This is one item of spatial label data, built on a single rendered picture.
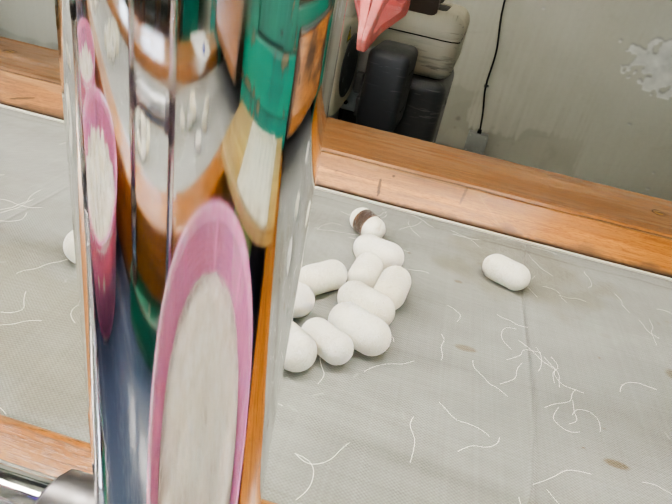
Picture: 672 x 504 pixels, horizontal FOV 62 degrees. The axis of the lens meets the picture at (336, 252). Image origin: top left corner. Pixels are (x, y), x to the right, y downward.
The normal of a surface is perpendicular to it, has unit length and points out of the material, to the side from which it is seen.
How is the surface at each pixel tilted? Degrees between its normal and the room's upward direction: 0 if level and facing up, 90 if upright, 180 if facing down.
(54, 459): 0
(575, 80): 90
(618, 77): 90
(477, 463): 0
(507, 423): 0
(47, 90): 45
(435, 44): 90
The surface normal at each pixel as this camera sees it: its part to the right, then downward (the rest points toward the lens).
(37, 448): 0.18, -0.84
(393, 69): -0.27, 0.46
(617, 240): -0.03, -0.25
